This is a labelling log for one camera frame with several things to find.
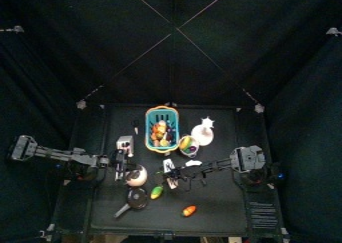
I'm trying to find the green yellow toy starfruit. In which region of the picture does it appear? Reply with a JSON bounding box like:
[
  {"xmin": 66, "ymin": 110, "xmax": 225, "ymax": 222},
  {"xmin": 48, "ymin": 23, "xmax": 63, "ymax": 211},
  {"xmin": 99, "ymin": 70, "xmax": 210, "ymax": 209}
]
[{"xmin": 150, "ymin": 185, "xmax": 164, "ymax": 201}]

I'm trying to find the white patterned card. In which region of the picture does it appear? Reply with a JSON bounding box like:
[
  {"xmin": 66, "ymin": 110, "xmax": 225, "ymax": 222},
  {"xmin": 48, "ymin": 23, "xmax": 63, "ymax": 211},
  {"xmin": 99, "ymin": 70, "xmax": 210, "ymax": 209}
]
[{"xmin": 162, "ymin": 158, "xmax": 176, "ymax": 173}]

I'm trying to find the white and brown toy kettle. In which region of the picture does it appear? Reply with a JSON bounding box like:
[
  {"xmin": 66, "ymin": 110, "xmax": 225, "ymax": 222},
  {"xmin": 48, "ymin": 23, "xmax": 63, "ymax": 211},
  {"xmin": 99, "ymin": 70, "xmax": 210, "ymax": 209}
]
[{"xmin": 124, "ymin": 164, "xmax": 150, "ymax": 188}]

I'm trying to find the small white bowl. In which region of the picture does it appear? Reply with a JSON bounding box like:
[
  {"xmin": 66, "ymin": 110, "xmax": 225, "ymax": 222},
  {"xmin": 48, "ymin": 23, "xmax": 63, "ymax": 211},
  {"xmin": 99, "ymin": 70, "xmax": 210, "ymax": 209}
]
[{"xmin": 178, "ymin": 134, "xmax": 201, "ymax": 158}]

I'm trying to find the black toy frying pan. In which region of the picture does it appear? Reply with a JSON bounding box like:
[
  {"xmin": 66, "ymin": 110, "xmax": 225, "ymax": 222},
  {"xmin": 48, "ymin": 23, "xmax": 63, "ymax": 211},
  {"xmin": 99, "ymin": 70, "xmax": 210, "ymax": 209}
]
[{"xmin": 112, "ymin": 186, "xmax": 150, "ymax": 220}]

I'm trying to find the yellow green toy vegetable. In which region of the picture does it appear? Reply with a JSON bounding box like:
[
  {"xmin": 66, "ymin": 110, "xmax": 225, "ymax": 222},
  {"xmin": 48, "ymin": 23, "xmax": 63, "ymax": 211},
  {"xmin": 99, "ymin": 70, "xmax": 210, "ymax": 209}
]
[{"xmin": 179, "ymin": 137, "xmax": 194, "ymax": 150}]

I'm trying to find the orange toy carrot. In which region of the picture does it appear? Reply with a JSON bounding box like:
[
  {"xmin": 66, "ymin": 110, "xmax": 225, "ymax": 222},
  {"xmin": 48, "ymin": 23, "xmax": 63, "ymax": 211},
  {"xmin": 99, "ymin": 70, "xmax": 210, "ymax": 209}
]
[{"xmin": 182, "ymin": 205, "xmax": 198, "ymax": 218}]

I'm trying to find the white round plate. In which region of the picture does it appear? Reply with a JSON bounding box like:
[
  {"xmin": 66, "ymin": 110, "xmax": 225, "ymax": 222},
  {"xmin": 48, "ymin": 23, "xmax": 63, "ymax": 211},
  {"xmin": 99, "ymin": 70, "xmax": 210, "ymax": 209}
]
[{"xmin": 190, "ymin": 124, "xmax": 215, "ymax": 147}]

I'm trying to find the orange toy fruit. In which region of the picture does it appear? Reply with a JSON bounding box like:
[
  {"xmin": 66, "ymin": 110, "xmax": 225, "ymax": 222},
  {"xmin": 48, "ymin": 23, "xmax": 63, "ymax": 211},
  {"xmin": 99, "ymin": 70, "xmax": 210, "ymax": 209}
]
[{"xmin": 151, "ymin": 124, "xmax": 162, "ymax": 141}]

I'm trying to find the white star-shaped toy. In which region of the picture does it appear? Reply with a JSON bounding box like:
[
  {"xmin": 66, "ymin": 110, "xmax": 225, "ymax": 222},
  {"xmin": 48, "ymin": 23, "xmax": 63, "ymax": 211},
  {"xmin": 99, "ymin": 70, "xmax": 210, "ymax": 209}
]
[{"xmin": 201, "ymin": 116, "xmax": 217, "ymax": 130}]

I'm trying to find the teal basket with orange rim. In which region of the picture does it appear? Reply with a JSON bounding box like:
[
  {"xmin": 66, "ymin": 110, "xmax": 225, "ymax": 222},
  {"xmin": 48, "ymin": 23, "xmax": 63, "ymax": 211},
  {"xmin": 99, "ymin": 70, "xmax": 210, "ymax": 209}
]
[{"xmin": 144, "ymin": 105, "xmax": 182, "ymax": 154}]

